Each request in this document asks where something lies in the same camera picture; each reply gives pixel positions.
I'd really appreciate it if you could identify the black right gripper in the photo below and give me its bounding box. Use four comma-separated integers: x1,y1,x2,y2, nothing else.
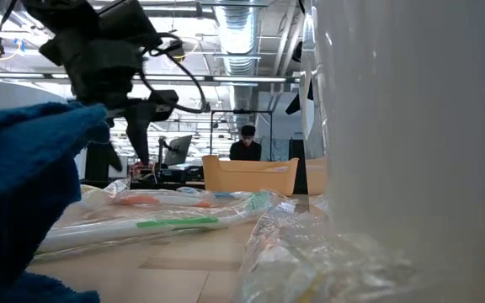
285,40,306,115

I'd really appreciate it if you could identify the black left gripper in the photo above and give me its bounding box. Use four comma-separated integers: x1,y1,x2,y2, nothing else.
39,32,181,173

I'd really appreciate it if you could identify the orange plastic bin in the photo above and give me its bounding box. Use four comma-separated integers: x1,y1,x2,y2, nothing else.
202,154,300,198

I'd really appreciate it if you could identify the green toothbrush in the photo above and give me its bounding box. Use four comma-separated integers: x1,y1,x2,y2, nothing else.
35,189,278,254

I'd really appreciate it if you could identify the blue toothbrush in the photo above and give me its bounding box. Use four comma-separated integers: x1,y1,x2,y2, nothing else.
213,191,248,200

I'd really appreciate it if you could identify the white plastic bin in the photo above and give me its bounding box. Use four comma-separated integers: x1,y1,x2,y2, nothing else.
299,0,485,303
0,78,69,113

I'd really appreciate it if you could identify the black cabinet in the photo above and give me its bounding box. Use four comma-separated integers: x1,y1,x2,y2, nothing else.
84,141,112,183

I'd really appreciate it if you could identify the grey tilted monitor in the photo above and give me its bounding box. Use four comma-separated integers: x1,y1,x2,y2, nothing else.
163,134,194,167

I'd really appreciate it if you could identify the long ceiling light strip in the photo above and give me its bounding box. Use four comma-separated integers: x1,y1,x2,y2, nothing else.
0,72,302,84

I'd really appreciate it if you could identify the person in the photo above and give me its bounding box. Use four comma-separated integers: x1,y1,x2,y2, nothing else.
228,124,264,162

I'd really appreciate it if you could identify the blue cloth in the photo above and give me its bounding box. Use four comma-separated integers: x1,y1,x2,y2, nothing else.
0,102,111,303

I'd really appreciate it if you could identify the black metal frame stand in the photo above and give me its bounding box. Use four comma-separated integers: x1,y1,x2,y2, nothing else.
209,109,274,162

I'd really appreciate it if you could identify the silver ventilation duct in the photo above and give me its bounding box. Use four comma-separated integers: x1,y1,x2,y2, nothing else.
213,0,261,123

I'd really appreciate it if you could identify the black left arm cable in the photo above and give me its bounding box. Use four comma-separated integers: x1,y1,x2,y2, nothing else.
139,31,211,115

